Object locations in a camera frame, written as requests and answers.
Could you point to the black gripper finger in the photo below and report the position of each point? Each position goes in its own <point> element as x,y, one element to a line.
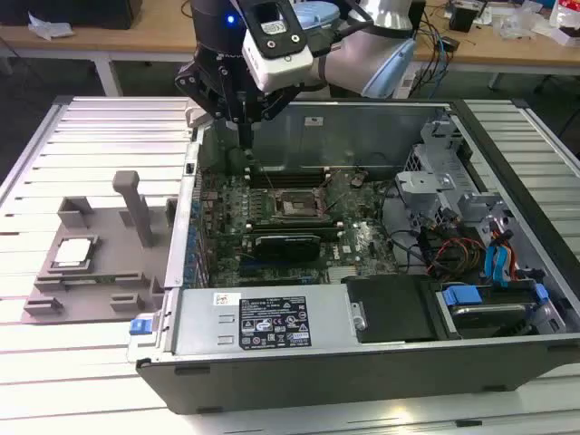
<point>278,104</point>
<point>195,81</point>

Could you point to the thin metal locking lever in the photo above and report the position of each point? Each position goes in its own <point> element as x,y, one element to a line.
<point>268,177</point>

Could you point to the silver CPU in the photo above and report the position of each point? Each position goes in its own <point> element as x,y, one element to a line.
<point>74,251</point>

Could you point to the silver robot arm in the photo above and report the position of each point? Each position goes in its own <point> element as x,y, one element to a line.
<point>358,63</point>

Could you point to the CPU socket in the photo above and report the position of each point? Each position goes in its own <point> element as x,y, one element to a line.
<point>294,208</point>

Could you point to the dark round battery holder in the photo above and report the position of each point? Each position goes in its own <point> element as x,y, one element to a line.
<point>357,181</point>

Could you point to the wooden desk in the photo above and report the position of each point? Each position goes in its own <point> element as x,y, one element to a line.
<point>90,41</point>

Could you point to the green motherboard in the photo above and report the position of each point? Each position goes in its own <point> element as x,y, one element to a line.
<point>367,217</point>

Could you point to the black graphics card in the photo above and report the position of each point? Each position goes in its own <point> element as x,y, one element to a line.
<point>285,248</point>

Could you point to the crumpled white paper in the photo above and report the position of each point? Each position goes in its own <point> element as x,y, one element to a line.
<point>50,29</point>

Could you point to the silver metal drive cage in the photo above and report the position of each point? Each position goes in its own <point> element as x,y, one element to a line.
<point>439,149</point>

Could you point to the small silver heatsink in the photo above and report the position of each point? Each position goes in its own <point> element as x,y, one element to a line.
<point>342,274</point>

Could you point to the small black adapter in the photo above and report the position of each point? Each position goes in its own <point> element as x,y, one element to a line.
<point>450,44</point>

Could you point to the grey parts rack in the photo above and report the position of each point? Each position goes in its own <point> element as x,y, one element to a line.
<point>113,263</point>

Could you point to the small black box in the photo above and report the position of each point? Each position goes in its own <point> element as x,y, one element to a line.
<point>464,20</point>

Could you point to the green RAM stick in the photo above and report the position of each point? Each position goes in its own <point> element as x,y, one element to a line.
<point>81,281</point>

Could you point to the black plastic shroud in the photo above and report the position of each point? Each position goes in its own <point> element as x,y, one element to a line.
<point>389,308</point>

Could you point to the silver power supply with label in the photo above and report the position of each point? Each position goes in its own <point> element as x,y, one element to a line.
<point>204,326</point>

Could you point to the blue case latch tab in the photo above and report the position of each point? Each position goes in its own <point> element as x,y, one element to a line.
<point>139,327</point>

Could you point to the clear plastic bags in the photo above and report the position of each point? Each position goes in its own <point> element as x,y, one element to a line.
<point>521,22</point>

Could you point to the hard disk in blue carrier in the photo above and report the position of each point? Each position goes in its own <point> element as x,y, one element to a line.
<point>462,296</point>

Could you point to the black PC case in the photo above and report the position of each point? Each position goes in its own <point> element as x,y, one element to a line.
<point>362,380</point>

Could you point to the red and white box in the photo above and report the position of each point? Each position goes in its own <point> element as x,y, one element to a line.
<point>566,18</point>

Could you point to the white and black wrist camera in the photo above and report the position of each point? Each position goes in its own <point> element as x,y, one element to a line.
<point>276,68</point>

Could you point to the grey bracket with hole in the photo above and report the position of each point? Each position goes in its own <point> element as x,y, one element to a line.
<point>419,188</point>

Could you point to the silver metal bracket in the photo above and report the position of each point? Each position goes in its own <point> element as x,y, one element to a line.
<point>476,204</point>

